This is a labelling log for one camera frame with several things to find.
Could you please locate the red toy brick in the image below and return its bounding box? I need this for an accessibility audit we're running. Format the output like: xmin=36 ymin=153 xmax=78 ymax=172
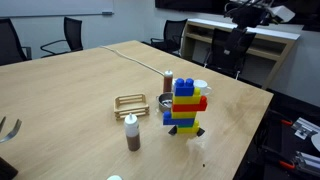
xmin=171 ymin=95 xmax=208 ymax=113

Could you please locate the white ceramic mug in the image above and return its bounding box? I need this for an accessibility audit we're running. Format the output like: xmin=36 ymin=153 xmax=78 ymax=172
xmin=193 ymin=79 xmax=213 ymax=97

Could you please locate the yellow base toy brick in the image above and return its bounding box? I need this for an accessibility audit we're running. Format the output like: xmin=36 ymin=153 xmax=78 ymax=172
xmin=175 ymin=119 xmax=200 ymax=135

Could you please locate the dark wall screen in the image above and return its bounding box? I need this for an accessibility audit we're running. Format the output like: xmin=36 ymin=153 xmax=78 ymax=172
xmin=154 ymin=0 xmax=320 ymax=33

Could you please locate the small metal pot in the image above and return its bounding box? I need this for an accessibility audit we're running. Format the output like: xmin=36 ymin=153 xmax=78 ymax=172
xmin=155 ymin=92 xmax=174 ymax=114

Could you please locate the aluminium extrusion piece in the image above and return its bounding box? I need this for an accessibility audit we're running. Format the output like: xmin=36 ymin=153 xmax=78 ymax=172
xmin=294 ymin=150 xmax=320 ymax=174
xmin=291 ymin=117 xmax=320 ymax=140

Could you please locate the black triangular toy foot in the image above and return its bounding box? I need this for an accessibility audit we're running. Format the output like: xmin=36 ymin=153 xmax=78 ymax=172
xmin=168 ymin=125 xmax=178 ymax=137
xmin=195 ymin=127 xmax=206 ymax=138

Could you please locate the white power cable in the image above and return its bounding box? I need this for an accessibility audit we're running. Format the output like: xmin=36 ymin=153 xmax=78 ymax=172
xmin=99 ymin=45 xmax=165 ymax=77

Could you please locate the wooden credenza with white top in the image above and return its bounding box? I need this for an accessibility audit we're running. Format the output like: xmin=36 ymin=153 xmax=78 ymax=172
xmin=181 ymin=18 xmax=301 ymax=89

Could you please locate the small wooden slat crate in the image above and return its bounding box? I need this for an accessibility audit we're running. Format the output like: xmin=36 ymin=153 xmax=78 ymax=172
xmin=113 ymin=92 xmax=150 ymax=121

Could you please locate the small blue toy brick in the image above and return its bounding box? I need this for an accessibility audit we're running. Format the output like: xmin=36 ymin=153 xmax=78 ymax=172
xmin=173 ymin=77 xmax=195 ymax=97

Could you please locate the black mesh office chair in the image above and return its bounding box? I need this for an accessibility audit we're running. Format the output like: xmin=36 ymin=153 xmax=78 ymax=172
xmin=149 ymin=18 xmax=188 ymax=56
xmin=40 ymin=16 xmax=84 ymax=58
xmin=0 ymin=18 xmax=33 ymax=66
xmin=203 ymin=28 xmax=258 ymax=79

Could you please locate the orange handled clamp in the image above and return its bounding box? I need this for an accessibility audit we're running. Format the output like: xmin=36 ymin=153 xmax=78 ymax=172
xmin=279 ymin=119 xmax=294 ymax=127
xmin=278 ymin=159 xmax=296 ymax=170

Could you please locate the flat yellow toy brick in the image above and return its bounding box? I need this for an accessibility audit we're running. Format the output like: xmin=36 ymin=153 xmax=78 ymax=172
xmin=170 ymin=110 xmax=198 ymax=120

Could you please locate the yellow toy brick with studs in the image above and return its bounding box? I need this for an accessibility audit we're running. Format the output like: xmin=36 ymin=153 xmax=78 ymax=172
xmin=172 ymin=87 xmax=202 ymax=105

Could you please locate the black block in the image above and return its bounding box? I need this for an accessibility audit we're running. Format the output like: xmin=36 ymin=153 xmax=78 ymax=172
xmin=0 ymin=156 xmax=19 ymax=180

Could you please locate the white round plate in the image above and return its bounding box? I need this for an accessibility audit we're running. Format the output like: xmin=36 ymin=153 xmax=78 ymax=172
xmin=310 ymin=133 xmax=320 ymax=153

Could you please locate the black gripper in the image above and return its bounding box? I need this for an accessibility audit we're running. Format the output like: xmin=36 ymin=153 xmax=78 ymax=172
xmin=223 ymin=1 xmax=268 ymax=29

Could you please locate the white wall whiteboard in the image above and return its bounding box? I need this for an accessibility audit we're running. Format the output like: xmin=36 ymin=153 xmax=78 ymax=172
xmin=0 ymin=0 xmax=115 ymax=18

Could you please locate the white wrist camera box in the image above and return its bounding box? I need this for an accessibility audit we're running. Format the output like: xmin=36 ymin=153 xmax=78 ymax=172
xmin=269 ymin=4 xmax=296 ymax=24

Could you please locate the curved metal bracket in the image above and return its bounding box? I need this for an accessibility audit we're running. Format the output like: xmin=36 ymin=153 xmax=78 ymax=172
xmin=0 ymin=116 xmax=23 ymax=144

